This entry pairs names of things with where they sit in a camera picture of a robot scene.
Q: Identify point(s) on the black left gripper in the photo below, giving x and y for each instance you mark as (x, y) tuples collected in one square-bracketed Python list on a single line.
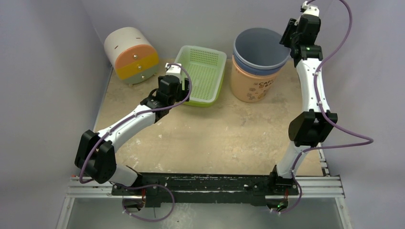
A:
[(182, 93)]

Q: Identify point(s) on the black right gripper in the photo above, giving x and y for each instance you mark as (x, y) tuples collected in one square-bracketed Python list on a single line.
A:
[(288, 34)]

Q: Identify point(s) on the grey plastic bucket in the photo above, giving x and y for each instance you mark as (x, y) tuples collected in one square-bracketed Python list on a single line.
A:
[(257, 51)]

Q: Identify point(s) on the orange capybara bucket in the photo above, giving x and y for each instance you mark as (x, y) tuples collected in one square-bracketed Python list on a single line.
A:
[(248, 87)]

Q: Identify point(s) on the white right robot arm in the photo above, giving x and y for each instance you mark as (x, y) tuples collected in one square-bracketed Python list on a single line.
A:
[(310, 127)]

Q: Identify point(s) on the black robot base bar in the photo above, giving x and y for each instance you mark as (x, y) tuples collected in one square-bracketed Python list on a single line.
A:
[(256, 190)]

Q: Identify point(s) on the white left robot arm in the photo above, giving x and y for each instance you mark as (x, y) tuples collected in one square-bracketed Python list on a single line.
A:
[(95, 156)]

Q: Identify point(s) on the white cylindrical drawer cabinet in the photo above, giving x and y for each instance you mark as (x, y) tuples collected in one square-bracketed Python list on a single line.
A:
[(131, 55)]

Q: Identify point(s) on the green plastic basket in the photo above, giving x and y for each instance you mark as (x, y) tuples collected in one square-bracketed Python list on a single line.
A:
[(206, 68)]

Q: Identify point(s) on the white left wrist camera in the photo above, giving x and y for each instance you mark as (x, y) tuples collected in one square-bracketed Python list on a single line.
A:
[(173, 70)]

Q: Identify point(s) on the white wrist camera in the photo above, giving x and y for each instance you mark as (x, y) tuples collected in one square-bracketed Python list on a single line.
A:
[(308, 9), (173, 70)]

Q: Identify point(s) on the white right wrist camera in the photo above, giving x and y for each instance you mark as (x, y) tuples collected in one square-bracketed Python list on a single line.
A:
[(308, 9)]

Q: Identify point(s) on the aluminium frame rail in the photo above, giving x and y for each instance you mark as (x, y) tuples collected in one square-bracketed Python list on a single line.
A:
[(319, 205)]

